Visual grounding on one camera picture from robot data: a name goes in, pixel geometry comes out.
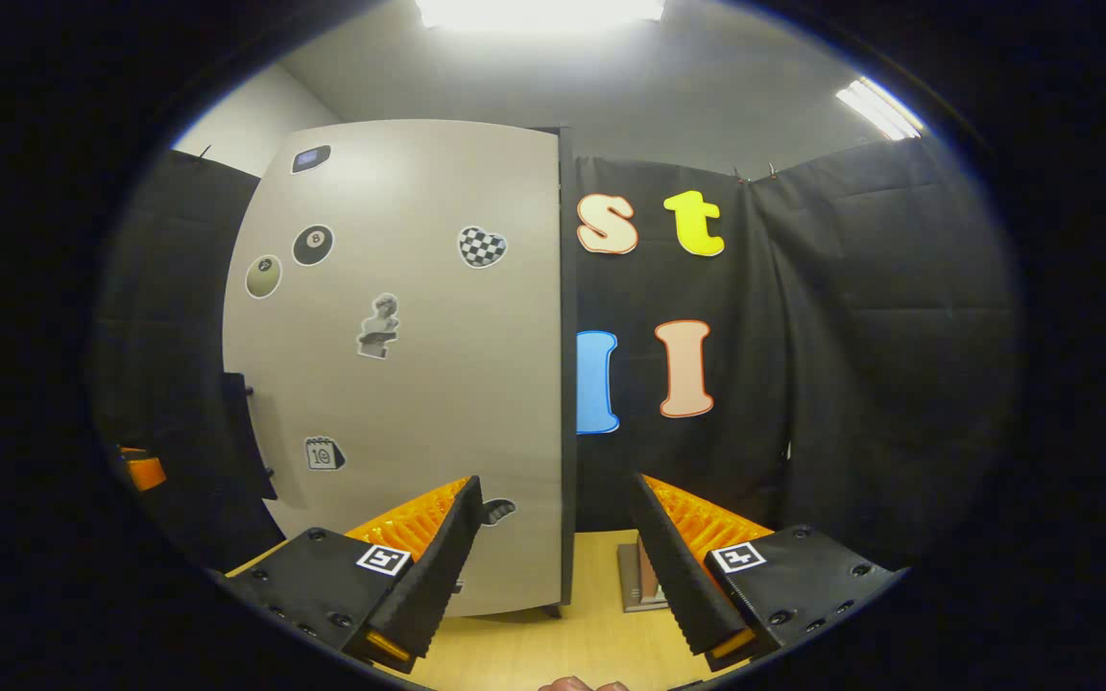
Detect dark grey cabinet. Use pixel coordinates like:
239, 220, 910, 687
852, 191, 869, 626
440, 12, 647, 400
526, 125, 582, 621

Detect black backdrop cloth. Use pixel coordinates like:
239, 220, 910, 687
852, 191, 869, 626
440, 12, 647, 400
92, 134, 1022, 579

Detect black door handle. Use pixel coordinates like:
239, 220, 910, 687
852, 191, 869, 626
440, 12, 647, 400
220, 371, 279, 502

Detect beige cabinet door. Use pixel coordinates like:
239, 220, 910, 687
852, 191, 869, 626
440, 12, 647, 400
221, 119, 565, 618

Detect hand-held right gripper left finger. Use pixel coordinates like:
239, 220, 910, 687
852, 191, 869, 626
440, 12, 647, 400
224, 475, 485, 674

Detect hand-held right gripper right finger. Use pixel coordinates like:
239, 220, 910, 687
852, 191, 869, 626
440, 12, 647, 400
630, 472, 905, 674

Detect long ceiling light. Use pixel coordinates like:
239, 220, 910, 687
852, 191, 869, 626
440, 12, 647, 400
835, 76, 926, 143
416, 0, 667, 31

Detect small flat box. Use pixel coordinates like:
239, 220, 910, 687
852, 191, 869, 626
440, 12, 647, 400
616, 540, 672, 614

